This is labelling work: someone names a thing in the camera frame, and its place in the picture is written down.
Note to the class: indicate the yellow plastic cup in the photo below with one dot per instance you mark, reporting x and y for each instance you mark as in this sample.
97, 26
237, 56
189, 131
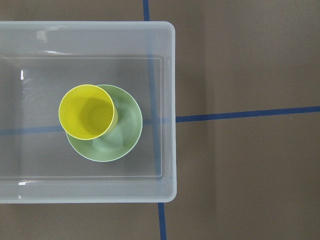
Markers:
87, 112

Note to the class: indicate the green plastic bowl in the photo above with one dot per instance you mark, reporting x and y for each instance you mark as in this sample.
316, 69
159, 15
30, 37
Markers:
122, 139

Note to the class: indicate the translucent plastic storage box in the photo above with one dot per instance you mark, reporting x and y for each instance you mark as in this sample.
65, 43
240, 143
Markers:
42, 60

